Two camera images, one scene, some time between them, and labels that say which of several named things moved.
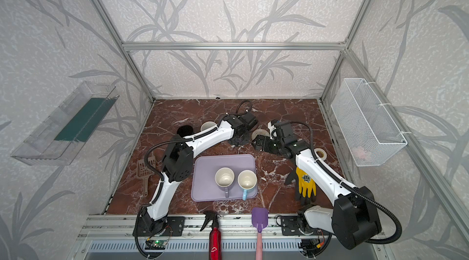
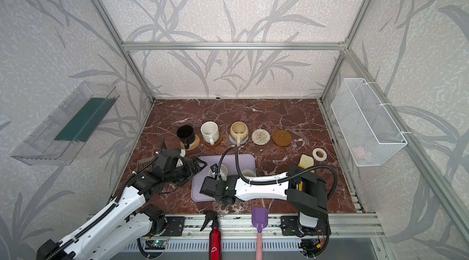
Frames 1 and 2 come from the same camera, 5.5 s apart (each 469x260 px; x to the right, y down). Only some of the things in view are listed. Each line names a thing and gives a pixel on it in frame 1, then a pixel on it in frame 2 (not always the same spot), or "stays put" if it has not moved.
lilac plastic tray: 204,187 stays put
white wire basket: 368,130 stays put
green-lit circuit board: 156,244 stays put
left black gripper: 240,137 to 190,168
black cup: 184,130 stays put
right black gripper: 264,143 to 207,187
